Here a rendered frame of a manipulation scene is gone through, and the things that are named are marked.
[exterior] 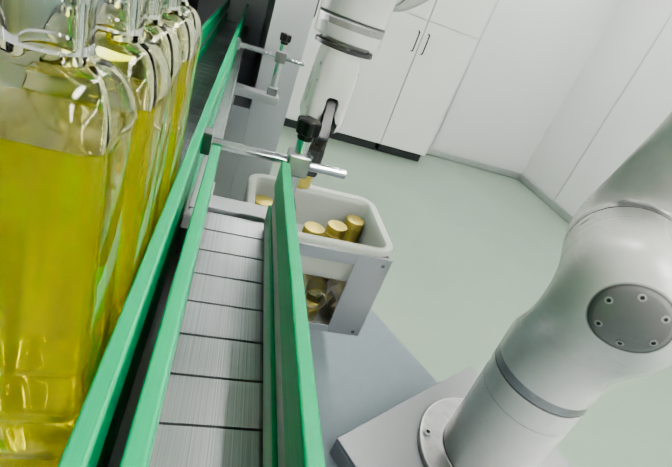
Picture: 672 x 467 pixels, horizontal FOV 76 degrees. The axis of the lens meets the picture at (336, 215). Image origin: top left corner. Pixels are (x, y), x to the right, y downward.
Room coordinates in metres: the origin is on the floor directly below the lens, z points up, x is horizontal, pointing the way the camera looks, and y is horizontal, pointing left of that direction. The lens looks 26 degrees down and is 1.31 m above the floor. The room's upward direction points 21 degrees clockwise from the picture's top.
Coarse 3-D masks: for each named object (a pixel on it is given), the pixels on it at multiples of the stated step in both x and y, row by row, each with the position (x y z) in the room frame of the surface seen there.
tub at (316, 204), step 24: (264, 192) 0.65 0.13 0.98; (312, 192) 0.68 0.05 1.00; (336, 192) 0.69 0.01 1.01; (312, 216) 0.68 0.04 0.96; (336, 216) 0.69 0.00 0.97; (360, 216) 0.70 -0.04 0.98; (312, 240) 0.52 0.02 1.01; (336, 240) 0.53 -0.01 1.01; (360, 240) 0.66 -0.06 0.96; (384, 240) 0.59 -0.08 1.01
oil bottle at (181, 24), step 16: (176, 16) 0.31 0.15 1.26; (176, 32) 0.30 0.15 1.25; (192, 32) 0.32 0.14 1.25; (192, 48) 0.32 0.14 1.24; (192, 64) 0.33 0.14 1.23; (192, 80) 0.34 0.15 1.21; (176, 112) 0.30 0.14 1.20; (176, 128) 0.30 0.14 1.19; (176, 144) 0.31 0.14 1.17; (176, 160) 0.33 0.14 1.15; (160, 208) 0.30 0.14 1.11
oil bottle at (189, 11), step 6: (186, 6) 0.37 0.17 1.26; (186, 12) 0.36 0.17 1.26; (192, 12) 0.37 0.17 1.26; (192, 18) 0.36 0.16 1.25; (198, 18) 0.38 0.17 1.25; (198, 24) 0.38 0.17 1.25; (198, 30) 0.38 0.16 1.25; (198, 36) 0.38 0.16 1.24; (198, 42) 0.38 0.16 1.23; (198, 48) 0.39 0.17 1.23; (198, 54) 0.40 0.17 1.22; (192, 84) 0.39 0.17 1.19; (186, 120) 0.39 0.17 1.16; (180, 156) 0.39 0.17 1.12
